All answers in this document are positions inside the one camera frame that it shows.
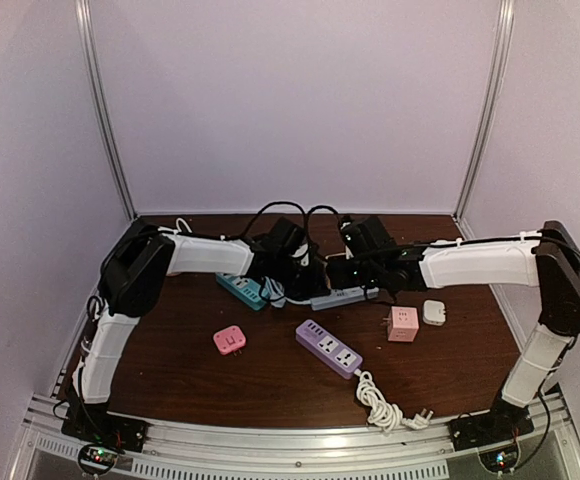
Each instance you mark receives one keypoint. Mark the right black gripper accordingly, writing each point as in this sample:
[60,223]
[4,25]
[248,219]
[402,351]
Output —
[336,275]

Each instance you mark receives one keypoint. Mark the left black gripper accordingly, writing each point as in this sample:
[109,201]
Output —
[314,288]

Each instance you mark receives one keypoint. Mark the teal power strip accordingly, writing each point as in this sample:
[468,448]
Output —
[245,289]

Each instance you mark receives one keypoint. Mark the pink cube socket adapter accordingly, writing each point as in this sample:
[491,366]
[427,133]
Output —
[402,324]

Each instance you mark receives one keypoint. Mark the blue-grey power strip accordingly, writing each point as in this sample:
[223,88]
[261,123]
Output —
[342,297]

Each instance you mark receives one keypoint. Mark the white plug adapter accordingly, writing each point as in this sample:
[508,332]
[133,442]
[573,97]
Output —
[434,312]

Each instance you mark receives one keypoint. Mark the purple power strip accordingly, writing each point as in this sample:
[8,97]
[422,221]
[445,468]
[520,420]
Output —
[330,350]

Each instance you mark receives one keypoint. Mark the pink square plug adapter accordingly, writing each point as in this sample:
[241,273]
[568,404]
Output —
[229,340]

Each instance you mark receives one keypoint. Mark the beige cube socket adapter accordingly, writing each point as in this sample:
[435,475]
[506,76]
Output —
[336,256]

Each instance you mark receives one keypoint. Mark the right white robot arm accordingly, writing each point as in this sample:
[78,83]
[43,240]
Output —
[547,259]

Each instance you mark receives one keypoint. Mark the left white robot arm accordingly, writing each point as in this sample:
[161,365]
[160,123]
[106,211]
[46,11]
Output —
[134,272]

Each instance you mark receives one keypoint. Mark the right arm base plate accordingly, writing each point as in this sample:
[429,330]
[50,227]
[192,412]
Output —
[499,424]

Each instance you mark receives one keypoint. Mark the aluminium front rail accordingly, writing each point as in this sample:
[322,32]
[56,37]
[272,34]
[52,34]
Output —
[186,451]

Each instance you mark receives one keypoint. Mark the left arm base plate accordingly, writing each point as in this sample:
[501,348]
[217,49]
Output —
[100,427]

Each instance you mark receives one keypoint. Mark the right aluminium corner post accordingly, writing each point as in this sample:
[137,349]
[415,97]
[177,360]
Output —
[497,70]

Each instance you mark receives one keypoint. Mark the aluminium corner post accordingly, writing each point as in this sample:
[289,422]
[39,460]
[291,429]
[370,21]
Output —
[497,70]
[103,118]

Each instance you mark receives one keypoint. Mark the left aluminium corner post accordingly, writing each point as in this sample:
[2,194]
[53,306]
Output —
[103,118]

